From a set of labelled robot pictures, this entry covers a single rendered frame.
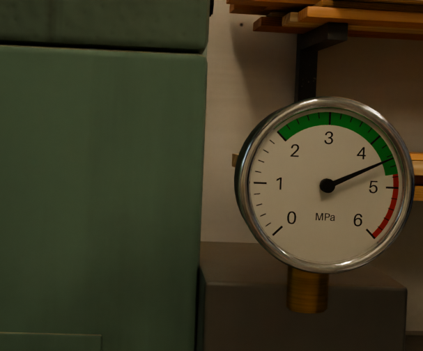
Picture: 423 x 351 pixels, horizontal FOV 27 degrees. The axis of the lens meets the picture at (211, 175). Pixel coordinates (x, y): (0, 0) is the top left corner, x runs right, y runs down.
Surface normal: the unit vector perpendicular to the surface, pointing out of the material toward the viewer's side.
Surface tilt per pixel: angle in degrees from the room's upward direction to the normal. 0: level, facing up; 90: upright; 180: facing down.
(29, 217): 90
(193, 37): 90
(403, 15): 90
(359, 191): 90
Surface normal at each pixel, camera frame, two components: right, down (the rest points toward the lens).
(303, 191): 0.07, 0.05
